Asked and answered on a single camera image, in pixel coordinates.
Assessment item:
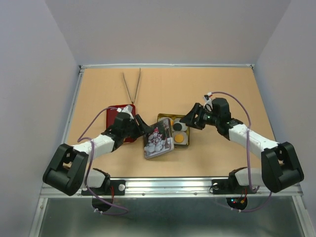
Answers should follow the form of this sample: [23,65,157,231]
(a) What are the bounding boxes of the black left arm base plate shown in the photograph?
[91,179,126,196]

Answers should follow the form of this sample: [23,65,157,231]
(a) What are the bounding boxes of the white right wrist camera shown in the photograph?
[203,92,213,111]

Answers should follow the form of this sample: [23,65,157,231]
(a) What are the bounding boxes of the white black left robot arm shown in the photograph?
[42,112,154,196]

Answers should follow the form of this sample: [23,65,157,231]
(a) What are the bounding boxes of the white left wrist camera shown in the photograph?
[117,104,136,114]

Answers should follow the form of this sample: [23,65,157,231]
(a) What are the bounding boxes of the red rectangular tray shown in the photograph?
[106,104,136,144]

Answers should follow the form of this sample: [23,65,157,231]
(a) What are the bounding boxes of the black round cookie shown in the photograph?
[173,122,182,131]

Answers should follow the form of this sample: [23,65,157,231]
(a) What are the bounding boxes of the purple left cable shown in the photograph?
[77,108,129,215]

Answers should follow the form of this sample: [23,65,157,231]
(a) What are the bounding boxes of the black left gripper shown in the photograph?
[122,114,152,140]

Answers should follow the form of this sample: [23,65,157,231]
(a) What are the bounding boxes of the aluminium table edge rail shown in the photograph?
[79,63,255,72]

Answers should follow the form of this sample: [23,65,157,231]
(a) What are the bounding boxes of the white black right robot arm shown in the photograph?
[180,98,305,193]

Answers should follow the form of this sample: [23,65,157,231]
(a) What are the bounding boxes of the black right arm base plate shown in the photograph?
[209,178,255,195]

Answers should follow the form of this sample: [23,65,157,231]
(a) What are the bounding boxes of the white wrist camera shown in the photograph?
[117,104,136,114]
[203,92,213,111]

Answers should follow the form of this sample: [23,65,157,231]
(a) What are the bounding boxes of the round tan cookie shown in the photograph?
[174,134,184,143]

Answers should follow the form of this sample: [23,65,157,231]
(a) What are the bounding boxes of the white paper cup front right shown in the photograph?
[173,131,188,145]

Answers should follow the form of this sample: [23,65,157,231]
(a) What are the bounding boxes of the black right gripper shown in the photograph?
[178,103,219,130]

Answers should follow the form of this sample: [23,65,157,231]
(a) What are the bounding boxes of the white paper cup back right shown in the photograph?
[173,118,188,131]

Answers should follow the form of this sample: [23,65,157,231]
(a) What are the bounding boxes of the aluminium front rail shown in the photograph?
[39,177,303,198]

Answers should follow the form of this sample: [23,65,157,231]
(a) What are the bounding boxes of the gold square tin box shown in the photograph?
[157,113,190,148]

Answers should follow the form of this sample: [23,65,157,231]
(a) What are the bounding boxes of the white paper cup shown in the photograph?
[173,131,188,145]
[173,118,188,131]

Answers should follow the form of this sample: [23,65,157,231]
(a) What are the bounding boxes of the metal tongs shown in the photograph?
[122,68,142,104]

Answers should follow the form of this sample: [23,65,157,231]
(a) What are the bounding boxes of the gold tin lid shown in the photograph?
[144,117,174,159]

